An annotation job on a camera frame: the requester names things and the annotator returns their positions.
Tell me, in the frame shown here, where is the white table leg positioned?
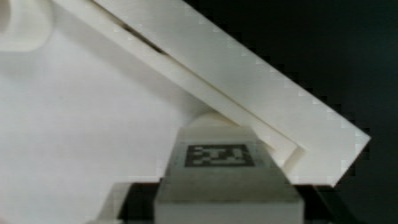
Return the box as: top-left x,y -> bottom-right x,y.
154,113 -> 304,224

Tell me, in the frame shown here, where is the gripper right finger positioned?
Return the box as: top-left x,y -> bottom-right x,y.
295,185 -> 359,224

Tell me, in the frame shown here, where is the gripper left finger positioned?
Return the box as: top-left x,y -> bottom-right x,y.
87,182 -> 160,224

